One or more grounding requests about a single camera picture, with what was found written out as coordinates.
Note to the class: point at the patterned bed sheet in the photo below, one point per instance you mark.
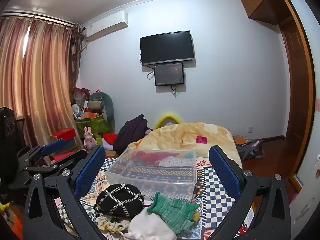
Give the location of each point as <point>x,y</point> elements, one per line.
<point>220,210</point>

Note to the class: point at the yellow printed blanket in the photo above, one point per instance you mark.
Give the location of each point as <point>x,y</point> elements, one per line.
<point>175,137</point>

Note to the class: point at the purple backpack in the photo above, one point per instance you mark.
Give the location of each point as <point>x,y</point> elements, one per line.
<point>250,147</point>

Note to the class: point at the yellow plush toy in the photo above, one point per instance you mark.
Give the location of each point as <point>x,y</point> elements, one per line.
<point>3,207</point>

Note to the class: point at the dark purple jacket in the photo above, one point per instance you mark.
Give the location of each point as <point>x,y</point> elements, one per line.
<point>130,135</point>

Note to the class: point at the dark patterned curtain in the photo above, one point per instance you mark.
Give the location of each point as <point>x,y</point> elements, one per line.
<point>76,55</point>

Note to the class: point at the pink brown curtain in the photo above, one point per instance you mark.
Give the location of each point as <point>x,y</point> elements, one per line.
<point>40,80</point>

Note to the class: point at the red knit cloth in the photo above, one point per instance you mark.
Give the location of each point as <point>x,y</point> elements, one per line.
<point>147,158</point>

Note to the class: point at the pile of plastic bags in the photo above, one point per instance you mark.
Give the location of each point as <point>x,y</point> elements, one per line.
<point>80,96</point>

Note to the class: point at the green cardboard box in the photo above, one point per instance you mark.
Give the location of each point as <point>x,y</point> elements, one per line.
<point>96,126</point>

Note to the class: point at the pale patterned cloth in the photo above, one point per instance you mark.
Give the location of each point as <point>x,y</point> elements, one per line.
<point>175,161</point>

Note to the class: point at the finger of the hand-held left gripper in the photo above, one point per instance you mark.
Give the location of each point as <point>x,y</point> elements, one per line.
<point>62,162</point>
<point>53,147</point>

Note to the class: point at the white air conditioner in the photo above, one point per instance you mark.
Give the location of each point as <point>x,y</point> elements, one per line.
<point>106,27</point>

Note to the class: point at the grey green plush toy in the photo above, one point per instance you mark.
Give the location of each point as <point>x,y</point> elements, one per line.
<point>106,105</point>

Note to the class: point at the black wall television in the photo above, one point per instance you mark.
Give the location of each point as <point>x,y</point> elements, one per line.
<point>166,47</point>

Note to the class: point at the wooden door frame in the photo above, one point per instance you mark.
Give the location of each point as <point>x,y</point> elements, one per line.
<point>297,80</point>

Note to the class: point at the white door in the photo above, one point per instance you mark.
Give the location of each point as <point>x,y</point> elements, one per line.
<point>315,130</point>

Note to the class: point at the yellow white braided scarf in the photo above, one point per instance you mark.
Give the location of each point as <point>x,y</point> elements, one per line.
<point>110,225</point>

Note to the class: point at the pink rabbit toy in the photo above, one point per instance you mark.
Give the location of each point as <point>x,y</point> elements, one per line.
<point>89,140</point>

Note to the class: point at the clear plastic storage box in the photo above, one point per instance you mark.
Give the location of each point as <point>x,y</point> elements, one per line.
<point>150,177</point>

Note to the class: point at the small pink packet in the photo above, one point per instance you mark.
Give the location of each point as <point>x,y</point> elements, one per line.
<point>201,140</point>

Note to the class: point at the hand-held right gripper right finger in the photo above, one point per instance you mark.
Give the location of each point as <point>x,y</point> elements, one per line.
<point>223,172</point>

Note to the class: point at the green knit garment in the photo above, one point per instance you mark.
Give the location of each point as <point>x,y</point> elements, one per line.
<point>175,212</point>

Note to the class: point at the red flat box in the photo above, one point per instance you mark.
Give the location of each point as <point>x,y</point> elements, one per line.
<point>63,133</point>

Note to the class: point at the white curtain rail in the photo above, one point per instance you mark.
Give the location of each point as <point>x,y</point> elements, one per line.
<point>37,16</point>

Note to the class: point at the wooden overhead cabinet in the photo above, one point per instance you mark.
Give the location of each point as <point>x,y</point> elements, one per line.
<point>262,2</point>

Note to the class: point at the white soft hat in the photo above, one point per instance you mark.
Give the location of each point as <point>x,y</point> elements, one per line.
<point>150,226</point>

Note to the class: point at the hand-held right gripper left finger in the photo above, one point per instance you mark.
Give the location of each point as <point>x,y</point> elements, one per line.
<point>89,171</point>

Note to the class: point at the small black monitor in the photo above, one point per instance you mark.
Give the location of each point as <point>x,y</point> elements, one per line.
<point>168,74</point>

